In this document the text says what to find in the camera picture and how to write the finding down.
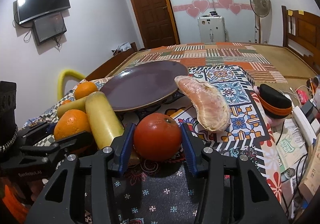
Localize yellow foam tube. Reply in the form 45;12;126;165
57;69;85;100

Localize brown wooden door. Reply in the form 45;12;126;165
131;0;176;49

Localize white appliance box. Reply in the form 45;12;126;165
197;16;226;43

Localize black orange glasses case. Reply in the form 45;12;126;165
258;84;292;119

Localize small black wall monitor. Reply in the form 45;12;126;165
32;12;67;45

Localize red tomato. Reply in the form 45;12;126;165
133;113;182;162

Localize peeled pomelo segment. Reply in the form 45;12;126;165
175;76;231;132

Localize dark purple round plate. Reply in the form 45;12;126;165
100;61;189;112

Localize patterned patchwork tablecloth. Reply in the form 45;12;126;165
24;42;288;224

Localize white power strip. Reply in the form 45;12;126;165
292;106;317;146

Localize long yellow-green fruit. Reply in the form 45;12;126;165
85;91;124;149

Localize large orange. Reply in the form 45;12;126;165
54;109;91;141
74;82;98;100

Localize wooden bed headboard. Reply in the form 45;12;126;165
281;5;319;74

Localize wall-mounted black television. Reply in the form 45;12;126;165
16;0;71;24

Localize wooden bed footboard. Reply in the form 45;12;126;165
85;42;138;81

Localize standing electric fan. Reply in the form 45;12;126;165
249;0;271;44

